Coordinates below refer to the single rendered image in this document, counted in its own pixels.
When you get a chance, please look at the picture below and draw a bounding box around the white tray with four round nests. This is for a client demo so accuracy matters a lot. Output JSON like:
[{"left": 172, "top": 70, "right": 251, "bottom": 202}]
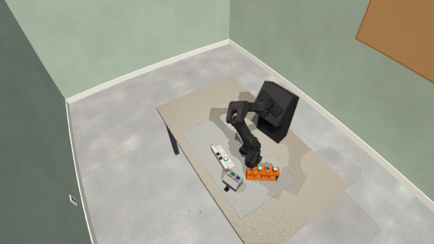
[{"left": 211, "top": 145, "right": 235, "bottom": 171}]

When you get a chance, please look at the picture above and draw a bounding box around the grey control panel with blue and green buttons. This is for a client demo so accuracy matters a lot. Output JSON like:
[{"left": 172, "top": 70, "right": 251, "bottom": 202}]
[{"left": 222, "top": 171, "right": 243, "bottom": 192}]

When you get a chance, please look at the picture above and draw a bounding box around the orange tube holder block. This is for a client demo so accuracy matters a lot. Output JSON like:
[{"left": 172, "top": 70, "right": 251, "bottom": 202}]
[{"left": 246, "top": 166, "right": 279, "bottom": 181}]

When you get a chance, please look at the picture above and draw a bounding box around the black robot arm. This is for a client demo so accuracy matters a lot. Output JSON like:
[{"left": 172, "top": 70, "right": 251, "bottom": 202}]
[{"left": 226, "top": 90, "right": 283, "bottom": 168}]

